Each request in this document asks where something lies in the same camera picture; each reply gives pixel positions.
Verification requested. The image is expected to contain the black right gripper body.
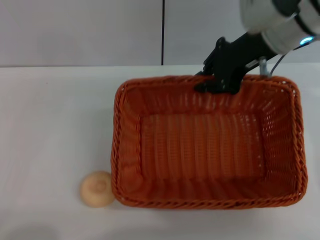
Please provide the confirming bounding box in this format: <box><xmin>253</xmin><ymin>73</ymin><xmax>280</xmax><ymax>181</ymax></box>
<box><xmin>203</xmin><ymin>31</ymin><xmax>275</xmax><ymax>79</ymax></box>

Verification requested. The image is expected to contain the orange woven rectangular basket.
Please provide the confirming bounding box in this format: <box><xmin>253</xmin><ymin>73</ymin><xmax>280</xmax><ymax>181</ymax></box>
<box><xmin>111</xmin><ymin>74</ymin><xmax>309</xmax><ymax>210</ymax></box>

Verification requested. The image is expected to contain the round peach bread bun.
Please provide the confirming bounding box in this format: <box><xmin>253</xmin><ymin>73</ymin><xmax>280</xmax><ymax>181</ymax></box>
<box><xmin>79</xmin><ymin>170</ymin><xmax>115</xmax><ymax>208</ymax></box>

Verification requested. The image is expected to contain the right arm cable with plug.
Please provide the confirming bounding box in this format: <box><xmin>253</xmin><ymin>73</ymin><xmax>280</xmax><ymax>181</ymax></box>
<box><xmin>258</xmin><ymin>52</ymin><xmax>286</xmax><ymax>76</ymax></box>

